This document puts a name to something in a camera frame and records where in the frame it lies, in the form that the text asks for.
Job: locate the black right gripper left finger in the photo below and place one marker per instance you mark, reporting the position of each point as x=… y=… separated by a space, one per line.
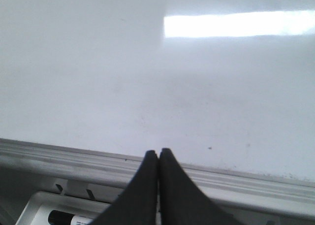
x=137 y=205

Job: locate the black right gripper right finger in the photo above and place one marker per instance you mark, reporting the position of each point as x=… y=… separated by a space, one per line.
x=181 y=201

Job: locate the black capped marker in tray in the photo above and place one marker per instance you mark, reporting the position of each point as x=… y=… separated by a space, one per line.
x=62 y=218

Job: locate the white marker tray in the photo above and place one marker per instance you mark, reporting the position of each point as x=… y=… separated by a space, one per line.
x=49 y=207

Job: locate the white whiteboard with aluminium frame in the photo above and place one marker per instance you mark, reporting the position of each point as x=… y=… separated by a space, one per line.
x=88 y=86

